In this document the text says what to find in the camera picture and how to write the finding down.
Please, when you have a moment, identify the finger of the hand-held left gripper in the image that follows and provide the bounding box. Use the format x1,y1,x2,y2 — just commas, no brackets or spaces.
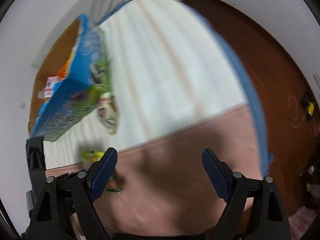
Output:
26,136,46,170

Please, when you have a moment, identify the brown cardboard box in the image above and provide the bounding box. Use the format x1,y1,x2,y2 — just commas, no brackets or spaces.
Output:
27,17,83,135

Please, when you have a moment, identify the blue green milk carton box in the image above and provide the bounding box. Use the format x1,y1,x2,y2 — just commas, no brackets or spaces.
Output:
30,14,113,142

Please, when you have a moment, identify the white red label snack packet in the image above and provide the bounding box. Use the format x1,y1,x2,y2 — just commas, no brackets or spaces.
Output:
96,92,120,135

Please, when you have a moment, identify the yellow green snack packet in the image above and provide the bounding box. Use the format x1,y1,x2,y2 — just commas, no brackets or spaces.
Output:
80,149,105,165

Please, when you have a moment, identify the white mesh panel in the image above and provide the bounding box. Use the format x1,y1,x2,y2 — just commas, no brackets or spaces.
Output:
31,0,133,68

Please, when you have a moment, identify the pink blanket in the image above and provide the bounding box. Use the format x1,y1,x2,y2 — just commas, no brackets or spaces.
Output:
45,102,270,235

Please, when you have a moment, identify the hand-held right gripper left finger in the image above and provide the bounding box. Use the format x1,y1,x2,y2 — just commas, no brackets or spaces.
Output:
27,147,118,240

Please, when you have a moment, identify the white striped bedsheet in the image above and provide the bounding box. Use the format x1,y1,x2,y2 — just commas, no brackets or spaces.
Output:
44,0,250,170

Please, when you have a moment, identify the pink patterned rug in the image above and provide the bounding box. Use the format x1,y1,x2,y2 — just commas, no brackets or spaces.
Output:
287,205,315,240

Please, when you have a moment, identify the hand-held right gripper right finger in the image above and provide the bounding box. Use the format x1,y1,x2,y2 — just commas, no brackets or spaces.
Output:
201,148,293,240

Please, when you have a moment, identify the dark wooden cabinet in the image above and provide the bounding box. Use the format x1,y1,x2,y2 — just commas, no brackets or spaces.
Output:
297,122,320,210

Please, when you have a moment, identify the black yellow tool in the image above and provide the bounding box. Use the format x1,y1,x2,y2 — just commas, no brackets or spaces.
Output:
300,94,315,117

